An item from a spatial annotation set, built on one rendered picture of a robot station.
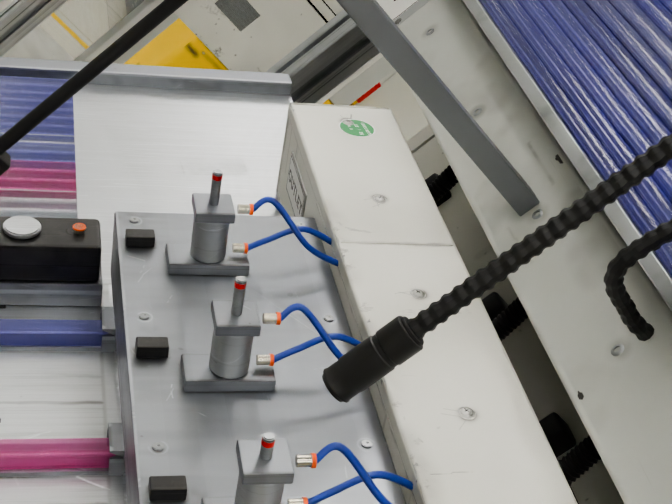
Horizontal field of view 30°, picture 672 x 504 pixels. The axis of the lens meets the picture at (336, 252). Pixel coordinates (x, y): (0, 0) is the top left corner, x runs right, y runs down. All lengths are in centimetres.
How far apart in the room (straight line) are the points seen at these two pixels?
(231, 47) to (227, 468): 138
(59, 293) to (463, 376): 28
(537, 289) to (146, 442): 24
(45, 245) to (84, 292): 4
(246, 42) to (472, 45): 106
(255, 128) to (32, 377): 38
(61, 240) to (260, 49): 119
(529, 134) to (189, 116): 36
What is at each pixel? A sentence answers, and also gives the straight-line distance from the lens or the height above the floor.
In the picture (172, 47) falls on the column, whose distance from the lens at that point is 389.
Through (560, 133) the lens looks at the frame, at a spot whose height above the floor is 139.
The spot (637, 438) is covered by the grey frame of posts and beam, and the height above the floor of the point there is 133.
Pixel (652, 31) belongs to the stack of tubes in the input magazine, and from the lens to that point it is 79.
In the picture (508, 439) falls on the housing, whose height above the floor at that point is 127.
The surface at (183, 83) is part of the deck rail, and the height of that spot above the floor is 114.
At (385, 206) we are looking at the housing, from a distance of 84.
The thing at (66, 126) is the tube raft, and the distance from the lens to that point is 103.
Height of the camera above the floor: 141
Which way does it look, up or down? 13 degrees down
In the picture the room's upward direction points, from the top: 53 degrees clockwise
